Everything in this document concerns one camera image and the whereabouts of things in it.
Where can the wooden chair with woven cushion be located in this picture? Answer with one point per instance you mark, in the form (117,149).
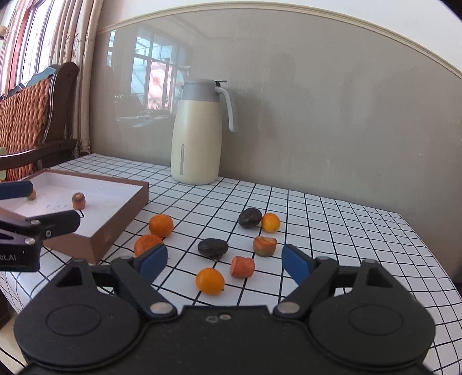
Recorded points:
(25,119)

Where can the thick carrot chunk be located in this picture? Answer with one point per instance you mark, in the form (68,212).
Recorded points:
(265,246)

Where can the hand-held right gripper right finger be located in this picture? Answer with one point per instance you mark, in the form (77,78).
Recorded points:
(296,265)

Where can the brown cardboard box tray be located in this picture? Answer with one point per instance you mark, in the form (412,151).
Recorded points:
(108,202)

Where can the small smooth orange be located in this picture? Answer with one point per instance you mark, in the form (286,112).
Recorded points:
(270,222)
(210,281)

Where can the red framed window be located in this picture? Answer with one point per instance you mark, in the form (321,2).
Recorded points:
(43,39)

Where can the beige curtain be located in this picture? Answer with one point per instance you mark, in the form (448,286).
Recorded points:
(81,72)

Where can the carrot top end piece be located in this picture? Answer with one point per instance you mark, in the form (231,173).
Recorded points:
(79,201)

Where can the cream thermal jug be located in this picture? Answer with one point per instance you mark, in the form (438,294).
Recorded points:
(195,144)

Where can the pink sheer curtain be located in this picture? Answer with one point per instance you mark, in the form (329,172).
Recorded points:
(14,39)

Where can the bumpy tangerine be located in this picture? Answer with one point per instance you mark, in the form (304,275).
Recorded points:
(146,245)
(161,225)

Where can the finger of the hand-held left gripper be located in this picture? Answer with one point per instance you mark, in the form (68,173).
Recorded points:
(61,220)
(16,189)

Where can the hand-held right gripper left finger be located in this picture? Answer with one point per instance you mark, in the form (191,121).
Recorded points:
(155,261)

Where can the small brown longan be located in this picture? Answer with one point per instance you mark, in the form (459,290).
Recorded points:
(32,195)

